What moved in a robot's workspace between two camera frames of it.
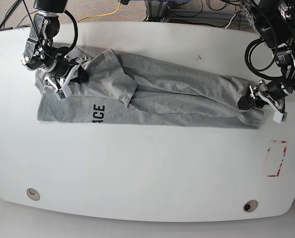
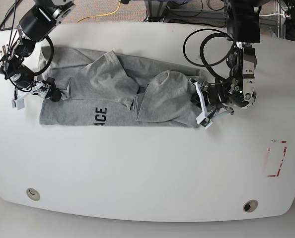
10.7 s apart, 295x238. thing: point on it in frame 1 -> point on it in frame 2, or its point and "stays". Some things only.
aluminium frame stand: x=156 y=10 stays
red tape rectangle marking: x=278 y=171 stays
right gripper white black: x=274 y=92 -> x=199 y=97
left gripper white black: x=63 y=69 -> x=41 y=89
